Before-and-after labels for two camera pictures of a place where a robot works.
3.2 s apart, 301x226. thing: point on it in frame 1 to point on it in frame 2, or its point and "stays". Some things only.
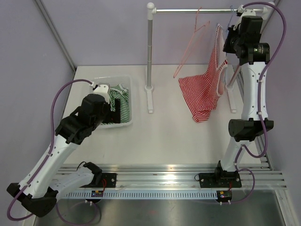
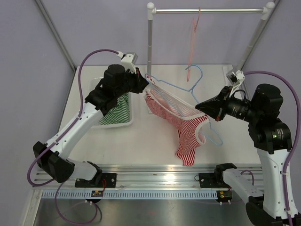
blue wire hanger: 232,15 to 221,143
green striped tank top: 122,93 stays
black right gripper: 226,48 to 219,102
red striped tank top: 202,91 to 184,116
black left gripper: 113,117 to 140,82
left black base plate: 111,180 stays
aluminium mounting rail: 266,175 stays
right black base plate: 225,179 stays
